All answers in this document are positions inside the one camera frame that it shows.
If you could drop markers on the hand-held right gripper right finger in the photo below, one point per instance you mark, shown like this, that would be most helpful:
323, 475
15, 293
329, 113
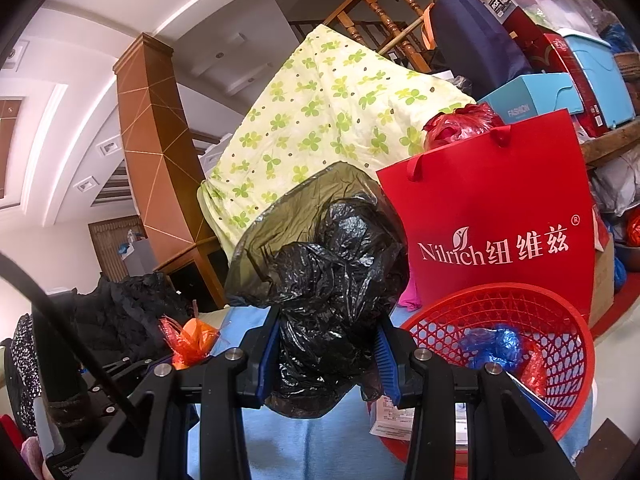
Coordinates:
387, 370

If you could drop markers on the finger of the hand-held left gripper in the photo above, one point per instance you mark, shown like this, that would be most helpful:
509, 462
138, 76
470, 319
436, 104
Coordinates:
130, 364

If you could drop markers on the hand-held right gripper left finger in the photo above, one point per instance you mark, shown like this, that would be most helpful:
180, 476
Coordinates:
265, 360

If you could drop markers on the white printed packet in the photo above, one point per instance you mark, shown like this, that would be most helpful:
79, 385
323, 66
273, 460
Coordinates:
390, 417

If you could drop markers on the orange plastic wrapper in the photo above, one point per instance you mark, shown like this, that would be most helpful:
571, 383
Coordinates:
192, 342

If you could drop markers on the black plastic bag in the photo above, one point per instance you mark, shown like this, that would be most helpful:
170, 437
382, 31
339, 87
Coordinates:
320, 285

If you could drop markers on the blue plastic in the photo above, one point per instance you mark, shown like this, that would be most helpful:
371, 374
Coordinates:
490, 347

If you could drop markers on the red plastic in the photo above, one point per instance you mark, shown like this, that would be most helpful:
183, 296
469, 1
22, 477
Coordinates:
535, 375

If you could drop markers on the blue and white box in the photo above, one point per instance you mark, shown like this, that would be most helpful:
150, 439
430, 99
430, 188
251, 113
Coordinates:
537, 400

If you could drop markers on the red plastic basket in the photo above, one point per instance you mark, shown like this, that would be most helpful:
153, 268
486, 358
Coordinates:
550, 310

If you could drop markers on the black garment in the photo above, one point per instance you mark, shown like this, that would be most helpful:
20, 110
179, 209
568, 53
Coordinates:
125, 310

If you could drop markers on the dark floral cloth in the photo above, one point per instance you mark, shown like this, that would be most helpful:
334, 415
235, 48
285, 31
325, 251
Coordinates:
25, 360

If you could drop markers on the blue blanket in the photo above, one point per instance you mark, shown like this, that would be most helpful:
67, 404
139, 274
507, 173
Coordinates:
325, 450

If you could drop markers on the wooden door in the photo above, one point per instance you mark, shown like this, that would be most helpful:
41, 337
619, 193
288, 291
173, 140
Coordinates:
107, 245

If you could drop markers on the red paper bag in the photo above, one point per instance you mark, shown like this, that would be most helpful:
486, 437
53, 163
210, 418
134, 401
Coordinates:
500, 200

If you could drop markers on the wooden column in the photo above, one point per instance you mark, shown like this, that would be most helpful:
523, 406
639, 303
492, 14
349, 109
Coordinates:
150, 160

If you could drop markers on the brown cardboard box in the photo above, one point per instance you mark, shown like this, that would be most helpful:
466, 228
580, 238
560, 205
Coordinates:
602, 280

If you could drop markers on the red plastic bag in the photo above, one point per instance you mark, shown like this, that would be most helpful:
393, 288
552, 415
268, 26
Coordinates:
460, 125

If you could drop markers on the green clover print quilt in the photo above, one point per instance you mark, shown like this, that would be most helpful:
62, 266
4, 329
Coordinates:
325, 110

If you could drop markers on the grey plastic bag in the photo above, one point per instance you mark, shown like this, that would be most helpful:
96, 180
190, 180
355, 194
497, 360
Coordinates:
615, 185

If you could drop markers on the teal cardboard box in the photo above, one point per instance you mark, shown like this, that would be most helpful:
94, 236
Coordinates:
530, 95

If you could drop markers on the wooden shelf board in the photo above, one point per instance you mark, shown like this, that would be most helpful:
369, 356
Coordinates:
610, 142

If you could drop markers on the navy bag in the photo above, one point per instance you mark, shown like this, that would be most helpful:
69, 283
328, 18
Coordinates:
475, 45

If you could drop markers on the wooden stair railing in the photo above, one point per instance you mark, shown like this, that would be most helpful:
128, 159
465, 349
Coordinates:
380, 15

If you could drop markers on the red patterned box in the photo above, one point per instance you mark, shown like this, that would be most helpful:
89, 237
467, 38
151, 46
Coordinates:
550, 52

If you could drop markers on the light blue storage bin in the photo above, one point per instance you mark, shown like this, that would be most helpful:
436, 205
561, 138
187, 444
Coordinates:
595, 70

